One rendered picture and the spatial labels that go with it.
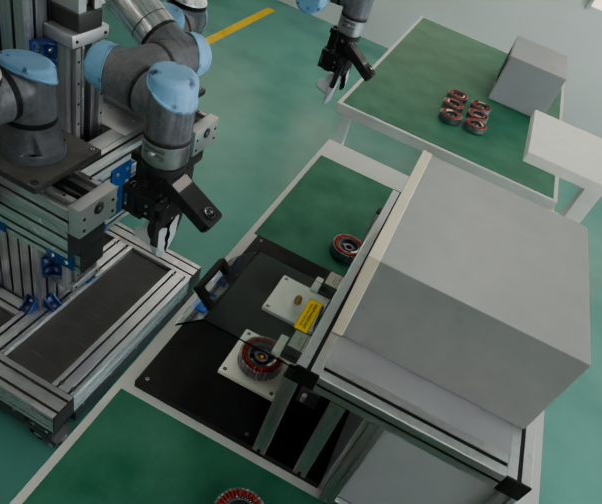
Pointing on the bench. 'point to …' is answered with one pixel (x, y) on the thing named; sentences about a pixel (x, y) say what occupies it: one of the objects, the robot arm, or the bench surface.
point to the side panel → (402, 476)
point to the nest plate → (249, 376)
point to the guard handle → (211, 278)
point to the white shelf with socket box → (581, 164)
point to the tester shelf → (414, 399)
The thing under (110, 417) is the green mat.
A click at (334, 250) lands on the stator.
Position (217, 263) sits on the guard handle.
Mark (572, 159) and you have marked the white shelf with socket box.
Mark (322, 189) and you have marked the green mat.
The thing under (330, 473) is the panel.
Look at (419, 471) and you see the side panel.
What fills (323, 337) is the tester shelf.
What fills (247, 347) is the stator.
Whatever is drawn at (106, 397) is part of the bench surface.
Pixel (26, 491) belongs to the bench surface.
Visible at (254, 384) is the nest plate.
